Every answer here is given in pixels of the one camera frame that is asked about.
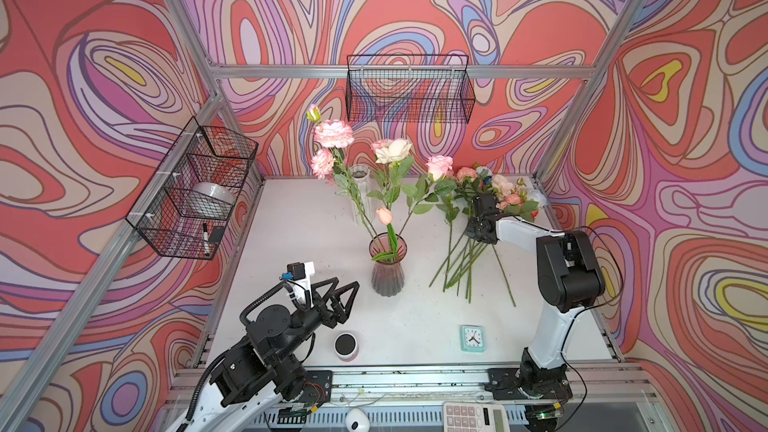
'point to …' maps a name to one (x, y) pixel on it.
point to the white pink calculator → (475, 417)
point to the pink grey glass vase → (387, 275)
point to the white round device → (357, 421)
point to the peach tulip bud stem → (385, 216)
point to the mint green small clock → (473, 338)
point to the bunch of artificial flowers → (511, 198)
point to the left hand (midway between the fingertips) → (352, 284)
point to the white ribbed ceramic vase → (366, 211)
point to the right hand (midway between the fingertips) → (479, 235)
